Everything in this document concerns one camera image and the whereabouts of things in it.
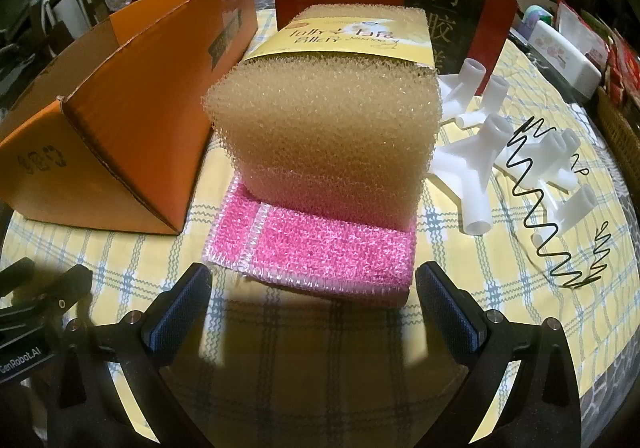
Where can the tan sponge with yellow label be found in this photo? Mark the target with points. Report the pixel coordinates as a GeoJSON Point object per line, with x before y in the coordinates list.
{"type": "Point", "coordinates": [325, 128]}

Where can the pink scrubbing cloth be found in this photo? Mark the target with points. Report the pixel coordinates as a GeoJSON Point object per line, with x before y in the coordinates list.
{"type": "Point", "coordinates": [325, 248]}

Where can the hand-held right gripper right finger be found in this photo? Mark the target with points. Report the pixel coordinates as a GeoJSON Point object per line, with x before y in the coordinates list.
{"type": "Point", "coordinates": [450, 313]}

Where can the orange cardboard box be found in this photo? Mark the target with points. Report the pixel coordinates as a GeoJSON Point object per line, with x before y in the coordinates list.
{"type": "Point", "coordinates": [140, 93]}

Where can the red packaging bags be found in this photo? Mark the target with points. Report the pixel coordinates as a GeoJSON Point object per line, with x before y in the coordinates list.
{"type": "Point", "coordinates": [595, 33]}

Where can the brown wicker basket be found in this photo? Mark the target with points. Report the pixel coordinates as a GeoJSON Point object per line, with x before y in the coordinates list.
{"type": "Point", "coordinates": [620, 138]}

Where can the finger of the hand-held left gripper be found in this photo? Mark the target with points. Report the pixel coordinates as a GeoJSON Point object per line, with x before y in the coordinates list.
{"type": "Point", "coordinates": [70, 285]}
{"type": "Point", "coordinates": [17, 274]}

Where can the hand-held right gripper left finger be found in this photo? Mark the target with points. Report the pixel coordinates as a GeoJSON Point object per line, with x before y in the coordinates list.
{"type": "Point", "coordinates": [175, 309]}

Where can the yellow plaid tablecloth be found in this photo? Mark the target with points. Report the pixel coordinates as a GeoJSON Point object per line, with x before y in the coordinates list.
{"type": "Point", "coordinates": [500, 328]}

